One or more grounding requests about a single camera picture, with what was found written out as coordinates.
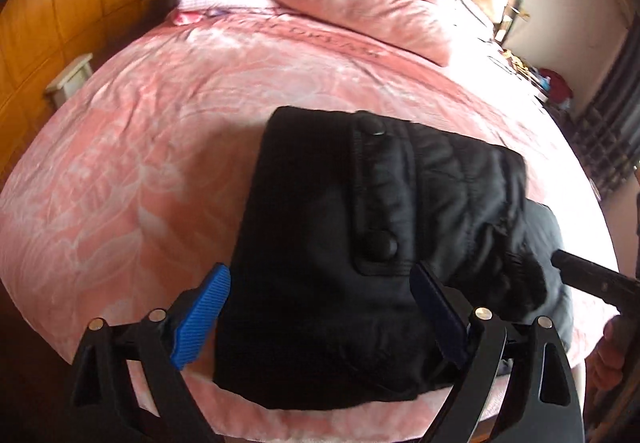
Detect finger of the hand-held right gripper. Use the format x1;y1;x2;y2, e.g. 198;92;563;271
550;249;640;310

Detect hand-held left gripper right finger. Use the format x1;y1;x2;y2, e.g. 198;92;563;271
409;260;583;443

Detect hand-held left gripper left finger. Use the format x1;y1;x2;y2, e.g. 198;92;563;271
70;262;232;443

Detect black quilted pants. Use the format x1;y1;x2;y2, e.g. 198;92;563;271
212;106;576;412

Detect person's right hand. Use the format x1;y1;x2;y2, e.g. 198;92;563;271
590;315;629;392

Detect dark patterned curtain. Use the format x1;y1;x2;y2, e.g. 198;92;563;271
570;0;640;205

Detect pink printed bed blanket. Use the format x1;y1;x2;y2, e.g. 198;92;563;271
0;6;622;429

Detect red cloth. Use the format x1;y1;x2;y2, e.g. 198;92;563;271
537;68;574;104

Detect cluttered bedside table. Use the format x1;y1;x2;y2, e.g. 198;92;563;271
500;46;552;95

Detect small white stool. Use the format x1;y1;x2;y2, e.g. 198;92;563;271
45;52;96;110

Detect dark wooden headboard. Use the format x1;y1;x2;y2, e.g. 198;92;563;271
460;0;527;45

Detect small pink cloth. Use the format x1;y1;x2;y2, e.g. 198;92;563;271
172;9;212;27

